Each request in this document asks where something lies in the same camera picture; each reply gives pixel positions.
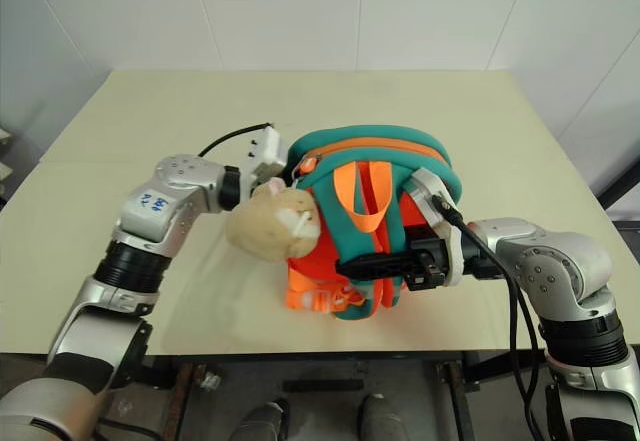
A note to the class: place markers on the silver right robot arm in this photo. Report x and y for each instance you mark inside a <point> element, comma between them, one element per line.
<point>555,261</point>

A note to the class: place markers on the beige plush toy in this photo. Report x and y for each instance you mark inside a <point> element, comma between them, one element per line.
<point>265,226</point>

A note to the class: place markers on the dark metal table frame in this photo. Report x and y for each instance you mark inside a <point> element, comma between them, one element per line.
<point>325,356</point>

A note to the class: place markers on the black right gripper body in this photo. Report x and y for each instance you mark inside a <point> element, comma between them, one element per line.
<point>426,251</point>

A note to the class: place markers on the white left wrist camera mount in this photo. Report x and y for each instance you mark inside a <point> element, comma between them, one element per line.
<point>270,153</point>

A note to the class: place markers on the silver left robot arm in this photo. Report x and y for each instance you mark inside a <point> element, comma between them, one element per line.
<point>165,221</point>

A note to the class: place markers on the white label with blue writing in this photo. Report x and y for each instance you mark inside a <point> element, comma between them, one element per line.
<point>152,202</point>

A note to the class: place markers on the orange and teal backpack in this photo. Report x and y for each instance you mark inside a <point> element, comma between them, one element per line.
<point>370,196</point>

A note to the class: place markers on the grey rounded right robot foot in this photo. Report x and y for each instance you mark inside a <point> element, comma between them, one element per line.
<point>382,418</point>

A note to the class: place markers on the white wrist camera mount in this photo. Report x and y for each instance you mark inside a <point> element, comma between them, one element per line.
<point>429,187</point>
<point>270,153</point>

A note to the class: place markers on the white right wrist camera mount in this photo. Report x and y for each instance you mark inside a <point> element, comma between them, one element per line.
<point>429,187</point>

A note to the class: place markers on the black flat bar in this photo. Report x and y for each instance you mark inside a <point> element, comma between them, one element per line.
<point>322,385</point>

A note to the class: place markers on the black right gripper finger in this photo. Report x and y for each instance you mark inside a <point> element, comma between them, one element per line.
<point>380,260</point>
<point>372,271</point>

